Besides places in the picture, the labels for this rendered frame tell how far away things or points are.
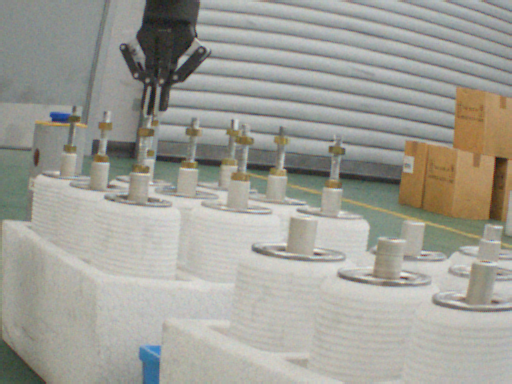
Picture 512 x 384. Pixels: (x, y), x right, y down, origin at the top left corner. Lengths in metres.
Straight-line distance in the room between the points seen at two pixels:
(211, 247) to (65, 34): 5.10
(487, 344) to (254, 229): 0.56
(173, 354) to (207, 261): 0.29
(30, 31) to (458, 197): 2.72
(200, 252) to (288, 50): 5.45
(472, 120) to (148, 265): 3.97
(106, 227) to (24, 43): 5.08
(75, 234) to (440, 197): 3.82
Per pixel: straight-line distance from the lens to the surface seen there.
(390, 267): 0.82
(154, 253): 1.17
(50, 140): 1.55
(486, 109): 4.97
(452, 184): 4.91
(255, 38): 6.55
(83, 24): 6.30
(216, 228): 1.22
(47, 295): 1.27
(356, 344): 0.80
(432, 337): 0.71
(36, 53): 6.23
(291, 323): 0.89
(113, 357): 1.14
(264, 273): 0.89
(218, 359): 0.88
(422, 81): 7.06
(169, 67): 1.44
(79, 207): 1.27
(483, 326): 0.70
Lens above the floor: 0.36
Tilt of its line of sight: 4 degrees down
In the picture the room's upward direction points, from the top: 7 degrees clockwise
